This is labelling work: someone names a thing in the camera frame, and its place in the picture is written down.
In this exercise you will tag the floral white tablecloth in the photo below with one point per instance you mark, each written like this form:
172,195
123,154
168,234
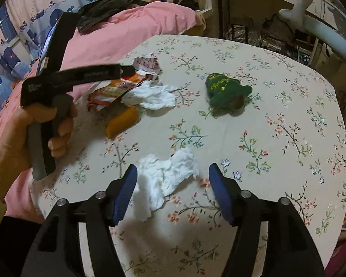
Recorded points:
287,140

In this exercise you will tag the blue grey desk chair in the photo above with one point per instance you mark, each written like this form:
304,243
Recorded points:
333,38

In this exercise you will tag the left hand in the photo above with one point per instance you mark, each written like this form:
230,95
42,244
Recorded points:
14,153

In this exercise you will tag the pink duvet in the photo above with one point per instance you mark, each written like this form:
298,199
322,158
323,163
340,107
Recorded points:
107,42

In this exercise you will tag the white tissue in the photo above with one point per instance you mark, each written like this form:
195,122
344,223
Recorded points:
157,179
151,95

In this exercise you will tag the whale print curtain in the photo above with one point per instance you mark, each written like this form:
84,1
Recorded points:
24,25

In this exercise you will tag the green knitted toy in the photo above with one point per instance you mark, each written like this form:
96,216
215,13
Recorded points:
226,93

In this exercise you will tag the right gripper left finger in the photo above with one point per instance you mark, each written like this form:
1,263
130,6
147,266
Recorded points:
56,249

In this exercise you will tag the orange snack wrapper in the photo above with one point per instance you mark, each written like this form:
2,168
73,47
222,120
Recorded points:
146,68

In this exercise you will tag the black jacket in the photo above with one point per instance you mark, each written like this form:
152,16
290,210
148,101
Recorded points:
98,11

